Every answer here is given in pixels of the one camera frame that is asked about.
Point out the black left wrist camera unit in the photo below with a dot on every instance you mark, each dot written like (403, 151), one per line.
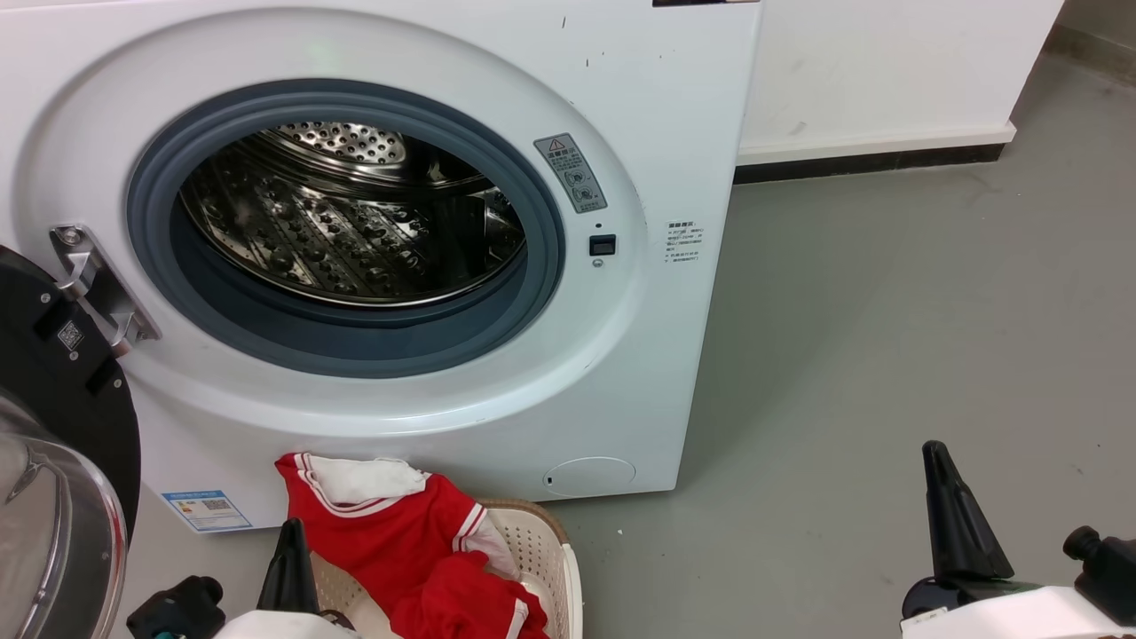
(177, 608)

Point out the white text sticker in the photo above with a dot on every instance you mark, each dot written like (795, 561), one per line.
(685, 242)

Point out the black wrist camera unit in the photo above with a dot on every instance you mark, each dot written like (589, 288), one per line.
(177, 608)
(1109, 564)

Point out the red garment with white stripes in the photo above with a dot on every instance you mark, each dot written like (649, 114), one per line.
(390, 524)

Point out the plain red garment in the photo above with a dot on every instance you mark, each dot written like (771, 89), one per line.
(461, 603)

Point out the black glass washing machine door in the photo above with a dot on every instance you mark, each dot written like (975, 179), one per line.
(62, 399)

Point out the blue energy label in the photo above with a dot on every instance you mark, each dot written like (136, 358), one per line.
(207, 510)

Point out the black right wrist camera unit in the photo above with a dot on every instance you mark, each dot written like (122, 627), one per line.
(1109, 564)

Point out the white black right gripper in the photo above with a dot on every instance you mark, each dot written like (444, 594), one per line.
(1003, 617)

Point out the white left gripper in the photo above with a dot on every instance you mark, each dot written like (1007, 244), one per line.
(284, 627)

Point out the white front-load washing machine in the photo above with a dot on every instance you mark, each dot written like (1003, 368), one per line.
(621, 373)

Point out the grey warning sticker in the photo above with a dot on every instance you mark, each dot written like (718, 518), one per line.
(571, 173)

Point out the black door latch socket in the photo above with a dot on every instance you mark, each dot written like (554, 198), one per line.
(603, 245)

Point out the round drain filter cover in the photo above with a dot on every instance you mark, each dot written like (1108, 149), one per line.
(590, 477)

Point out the cream perforated laundry basket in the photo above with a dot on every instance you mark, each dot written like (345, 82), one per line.
(543, 550)

